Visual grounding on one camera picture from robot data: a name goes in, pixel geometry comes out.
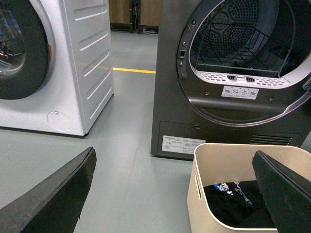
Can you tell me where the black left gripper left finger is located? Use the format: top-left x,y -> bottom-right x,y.
0,147 -> 97,233

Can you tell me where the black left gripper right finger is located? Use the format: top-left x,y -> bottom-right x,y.
252,150 -> 311,233

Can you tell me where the beige plastic laundry hamper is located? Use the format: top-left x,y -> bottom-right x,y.
187,143 -> 311,233

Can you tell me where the black printed t-shirt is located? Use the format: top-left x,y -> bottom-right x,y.
204,180 -> 275,229

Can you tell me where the dark grey dryer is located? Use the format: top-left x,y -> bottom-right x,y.
151,0 -> 311,160

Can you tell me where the white washing machine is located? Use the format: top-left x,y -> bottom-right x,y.
0,0 -> 114,137

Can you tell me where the wooden cabinet in background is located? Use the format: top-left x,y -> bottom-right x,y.
109,0 -> 161,34

